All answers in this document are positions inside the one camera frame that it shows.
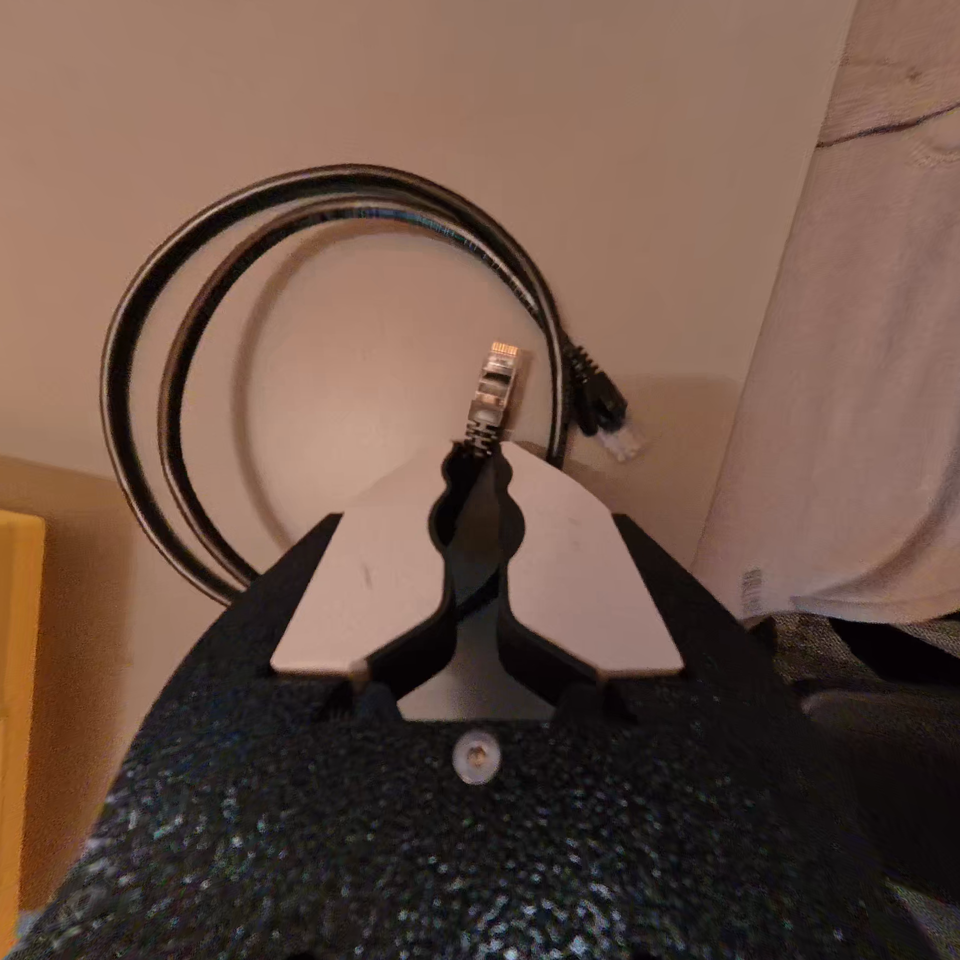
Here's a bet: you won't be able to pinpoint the person in beige hoodie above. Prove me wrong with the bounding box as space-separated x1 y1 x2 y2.
688 0 960 625

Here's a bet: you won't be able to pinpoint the grey desk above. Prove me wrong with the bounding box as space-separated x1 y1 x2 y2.
0 0 861 918

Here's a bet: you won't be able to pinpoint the person's dark pants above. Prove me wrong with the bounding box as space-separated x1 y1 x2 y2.
746 609 960 894

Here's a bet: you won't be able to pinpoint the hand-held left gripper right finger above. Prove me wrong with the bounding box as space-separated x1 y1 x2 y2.
490 441 686 708

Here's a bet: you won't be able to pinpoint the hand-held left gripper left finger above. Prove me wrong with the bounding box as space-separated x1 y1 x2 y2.
267 441 463 704

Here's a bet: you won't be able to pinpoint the black ethernet cable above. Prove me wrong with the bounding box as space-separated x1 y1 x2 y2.
99 162 645 610

